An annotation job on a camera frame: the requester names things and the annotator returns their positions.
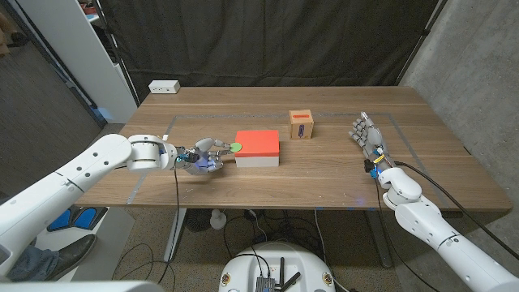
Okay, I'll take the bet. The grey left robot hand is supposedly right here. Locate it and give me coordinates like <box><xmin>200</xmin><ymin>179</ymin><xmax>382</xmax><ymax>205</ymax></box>
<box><xmin>178</xmin><ymin>137</ymin><xmax>234</xmax><ymax>176</ymax></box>

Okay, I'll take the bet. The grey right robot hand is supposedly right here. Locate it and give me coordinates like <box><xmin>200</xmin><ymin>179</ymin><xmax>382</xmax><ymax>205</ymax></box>
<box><xmin>348</xmin><ymin>111</ymin><xmax>397</xmax><ymax>179</ymax></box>

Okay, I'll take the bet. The red and white box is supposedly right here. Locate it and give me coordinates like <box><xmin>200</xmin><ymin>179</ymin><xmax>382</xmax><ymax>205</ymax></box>
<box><xmin>234</xmin><ymin>129</ymin><xmax>281</xmax><ymax>168</ymax></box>

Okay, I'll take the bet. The wooden box with slots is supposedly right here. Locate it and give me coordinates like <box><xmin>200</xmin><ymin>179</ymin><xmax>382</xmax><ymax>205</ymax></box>
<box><xmin>288</xmin><ymin>109</ymin><xmax>315</xmax><ymax>140</ymax></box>

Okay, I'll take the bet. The white power outlet box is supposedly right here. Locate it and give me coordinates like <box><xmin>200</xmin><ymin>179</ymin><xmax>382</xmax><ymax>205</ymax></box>
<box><xmin>148</xmin><ymin>79</ymin><xmax>182</xmax><ymax>95</ymax></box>

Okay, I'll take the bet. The grey electronics box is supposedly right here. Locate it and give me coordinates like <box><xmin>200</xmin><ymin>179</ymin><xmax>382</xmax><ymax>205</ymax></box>
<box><xmin>255</xmin><ymin>277</ymin><xmax>277</xmax><ymax>292</ymax></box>

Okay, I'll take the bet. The black floor fan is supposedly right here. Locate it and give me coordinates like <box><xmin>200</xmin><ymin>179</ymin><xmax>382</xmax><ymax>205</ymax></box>
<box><xmin>186</xmin><ymin>208</ymin><xmax>212</xmax><ymax>233</ymax></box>

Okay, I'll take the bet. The small white floor object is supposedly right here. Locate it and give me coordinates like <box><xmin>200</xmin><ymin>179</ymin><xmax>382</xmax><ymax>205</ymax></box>
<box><xmin>209</xmin><ymin>208</ymin><xmax>228</xmax><ymax>231</ymax></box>

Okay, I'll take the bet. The white table leg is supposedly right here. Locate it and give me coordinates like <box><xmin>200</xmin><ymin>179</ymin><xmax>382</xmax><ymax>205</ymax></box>
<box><xmin>163</xmin><ymin>208</ymin><xmax>188</xmax><ymax>264</ymax></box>

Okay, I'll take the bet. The dark grey table leg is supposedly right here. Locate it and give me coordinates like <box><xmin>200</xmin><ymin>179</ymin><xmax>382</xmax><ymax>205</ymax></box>
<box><xmin>364</xmin><ymin>209</ymin><xmax>393</xmax><ymax>269</ymax></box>

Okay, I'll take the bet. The black backdrop stand pole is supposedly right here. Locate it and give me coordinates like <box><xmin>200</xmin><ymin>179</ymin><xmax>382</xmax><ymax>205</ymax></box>
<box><xmin>394</xmin><ymin>0</ymin><xmax>449</xmax><ymax>87</ymax></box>
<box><xmin>92</xmin><ymin>0</ymin><xmax>142</xmax><ymax>103</ymax></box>

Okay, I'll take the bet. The white robot torso base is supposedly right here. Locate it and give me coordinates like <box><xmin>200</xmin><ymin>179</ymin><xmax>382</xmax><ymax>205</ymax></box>
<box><xmin>218</xmin><ymin>242</ymin><xmax>337</xmax><ymax>292</ymax></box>

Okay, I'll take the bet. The white floor platform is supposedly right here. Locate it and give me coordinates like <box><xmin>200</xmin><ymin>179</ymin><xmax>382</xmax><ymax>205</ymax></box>
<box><xmin>34</xmin><ymin>205</ymin><xmax>135</xmax><ymax>283</ymax></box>

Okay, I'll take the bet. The blue foot pedal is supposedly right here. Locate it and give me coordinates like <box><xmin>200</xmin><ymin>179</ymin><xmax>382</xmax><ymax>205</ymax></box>
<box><xmin>72</xmin><ymin>206</ymin><xmax>99</xmax><ymax>230</ymax></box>
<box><xmin>46</xmin><ymin>208</ymin><xmax>76</xmax><ymax>233</ymax></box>

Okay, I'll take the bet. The black backdrop curtain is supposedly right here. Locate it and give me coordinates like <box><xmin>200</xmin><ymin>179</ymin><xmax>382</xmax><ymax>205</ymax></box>
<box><xmin>98</xmin><ymin>0</ymin><xmax>447</xmax><ymax>102</ymax></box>

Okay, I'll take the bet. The dark leather shoe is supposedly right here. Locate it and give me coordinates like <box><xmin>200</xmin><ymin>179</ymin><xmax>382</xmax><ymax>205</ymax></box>
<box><xmin>44</xmin><ymin>234</ymin><xmax>97</xmax><ymax>281</ymax></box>

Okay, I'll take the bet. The white cabinet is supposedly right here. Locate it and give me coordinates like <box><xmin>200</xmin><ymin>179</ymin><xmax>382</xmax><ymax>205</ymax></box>
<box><xmin>15</xmin><ymin>0</ymin><xmax>139</xmax><ymax>125</ymax></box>

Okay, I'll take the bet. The blue jeans leg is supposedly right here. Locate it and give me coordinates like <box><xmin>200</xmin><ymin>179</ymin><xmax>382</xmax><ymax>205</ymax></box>
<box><xmin>6</xmin><ymin>245</ymin><xmax>60</xmax><ymax>283</ymax></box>

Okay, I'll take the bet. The thin black left wrist cable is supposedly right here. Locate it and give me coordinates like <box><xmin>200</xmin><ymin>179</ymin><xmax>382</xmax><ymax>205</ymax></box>
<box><xmin>156</xmin><ymin>157</ymin><xmax>182</xmax><ymax>285</ymax></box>

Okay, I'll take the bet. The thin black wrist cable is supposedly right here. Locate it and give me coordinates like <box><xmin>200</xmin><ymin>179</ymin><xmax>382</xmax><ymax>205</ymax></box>
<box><xmin>156</xmin><ymin>157</ymin><xmax>182</xmax><ymax>285</ymax></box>
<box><xmin>373</xmin><ymin>177</ymin><xmax>441</xmax><ymax>292</ymax></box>

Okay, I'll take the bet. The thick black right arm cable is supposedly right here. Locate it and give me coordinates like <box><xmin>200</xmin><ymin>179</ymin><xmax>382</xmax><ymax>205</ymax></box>
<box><xmin>393</xmin><ymin>161</ymin><xmax>519</xmax><ymax>261</ymax></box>

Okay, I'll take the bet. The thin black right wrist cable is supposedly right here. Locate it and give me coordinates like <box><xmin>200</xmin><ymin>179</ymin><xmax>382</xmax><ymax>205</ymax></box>
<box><xmin>373</xmin><ymin>177</ymin><xmax>441</xmax><ymax>292</ymax></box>

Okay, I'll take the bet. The white floor cable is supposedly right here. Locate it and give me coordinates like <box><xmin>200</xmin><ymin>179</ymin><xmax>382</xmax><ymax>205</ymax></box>
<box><xmin>314</xmin><ymin>209</ymin><xmax>340</xmax><ymax>287</ymax></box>

